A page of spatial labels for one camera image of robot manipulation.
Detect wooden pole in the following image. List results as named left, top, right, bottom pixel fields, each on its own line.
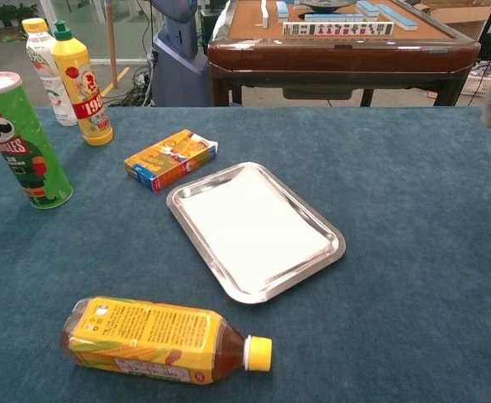
left=104, top=0, right=119, bottom=89

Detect tea bottle yellow label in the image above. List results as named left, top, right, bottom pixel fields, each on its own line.
left=59, top=296, right=274, bottom=386

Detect blue table cloth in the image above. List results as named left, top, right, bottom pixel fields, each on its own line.
left=0, top=105, right=491, bottom=403

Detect white bottle yellow cap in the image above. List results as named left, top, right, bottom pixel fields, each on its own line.
left=21, top=17, right=79, bottom=128

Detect blue-grey machine base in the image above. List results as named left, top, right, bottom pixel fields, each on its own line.
left=149, top=0, right=212, bottom=108

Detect black cable bundle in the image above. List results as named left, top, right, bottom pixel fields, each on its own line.
left=102, top=65, right=156, bottom=108

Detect white plastic basket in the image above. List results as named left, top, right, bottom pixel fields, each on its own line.
left=461, top=60, right=491, bottom=102

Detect white paper sheet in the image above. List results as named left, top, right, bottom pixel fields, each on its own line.
left=177, top=166, right=331, bottom=296

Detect brown mahjong table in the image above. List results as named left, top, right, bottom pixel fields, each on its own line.
left=206, top=0, right=482, bottom=107

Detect yellow bottle green cap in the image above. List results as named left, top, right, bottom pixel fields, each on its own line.
left=50, top=19, right=115, bottom=147

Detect green Pringles can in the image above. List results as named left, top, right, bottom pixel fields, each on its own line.
left=0, top=71, right=75, bottom=210

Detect face-up mahjong tile row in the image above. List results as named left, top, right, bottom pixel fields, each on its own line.
left=282, top=21, right=395, bottom=37

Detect silver metal tray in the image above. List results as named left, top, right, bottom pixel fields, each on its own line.
left=165, top=161, right=347, bottom=306

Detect green potted plants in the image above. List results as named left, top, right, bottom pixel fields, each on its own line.
left=0, top=3, right=41, bottom=29

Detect yellow snack box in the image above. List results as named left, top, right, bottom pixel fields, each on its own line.
left=123, top=128, right=219, bottom=195

